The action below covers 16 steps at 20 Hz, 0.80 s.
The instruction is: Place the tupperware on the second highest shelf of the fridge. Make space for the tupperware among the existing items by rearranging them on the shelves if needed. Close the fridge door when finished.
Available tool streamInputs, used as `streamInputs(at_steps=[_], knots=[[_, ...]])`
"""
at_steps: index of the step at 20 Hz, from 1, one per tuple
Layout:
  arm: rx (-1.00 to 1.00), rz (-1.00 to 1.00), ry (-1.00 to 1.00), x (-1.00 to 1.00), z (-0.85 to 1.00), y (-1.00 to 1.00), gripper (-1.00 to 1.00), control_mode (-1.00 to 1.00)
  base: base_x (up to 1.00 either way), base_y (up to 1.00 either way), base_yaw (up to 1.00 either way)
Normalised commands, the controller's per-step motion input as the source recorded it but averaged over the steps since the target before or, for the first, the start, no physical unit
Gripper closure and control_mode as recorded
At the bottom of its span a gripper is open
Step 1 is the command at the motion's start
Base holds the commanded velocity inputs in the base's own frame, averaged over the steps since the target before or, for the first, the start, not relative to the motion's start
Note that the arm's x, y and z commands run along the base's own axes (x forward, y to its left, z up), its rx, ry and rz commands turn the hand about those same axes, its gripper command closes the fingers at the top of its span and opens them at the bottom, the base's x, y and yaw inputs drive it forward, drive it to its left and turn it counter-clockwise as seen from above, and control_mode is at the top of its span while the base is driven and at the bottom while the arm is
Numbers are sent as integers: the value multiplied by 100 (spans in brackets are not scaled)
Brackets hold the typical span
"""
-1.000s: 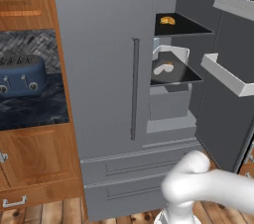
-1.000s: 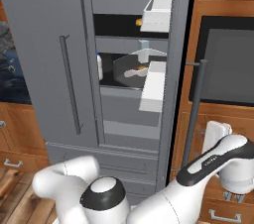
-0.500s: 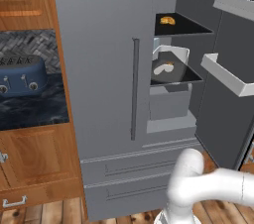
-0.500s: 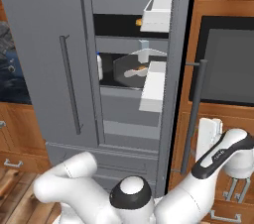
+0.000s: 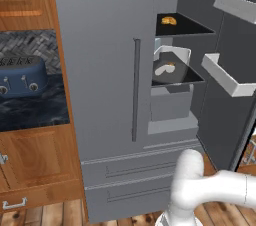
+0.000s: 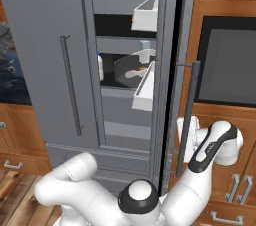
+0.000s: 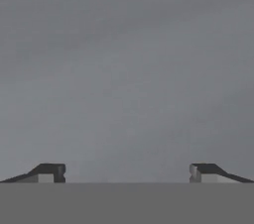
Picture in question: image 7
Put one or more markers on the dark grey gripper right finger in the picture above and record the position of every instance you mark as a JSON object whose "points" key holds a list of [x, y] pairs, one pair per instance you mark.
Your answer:
{"points": [[205, 169]]}

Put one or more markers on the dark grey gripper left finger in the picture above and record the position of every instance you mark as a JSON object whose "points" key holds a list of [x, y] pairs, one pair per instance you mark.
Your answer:
{"points": [[49, 169]]}

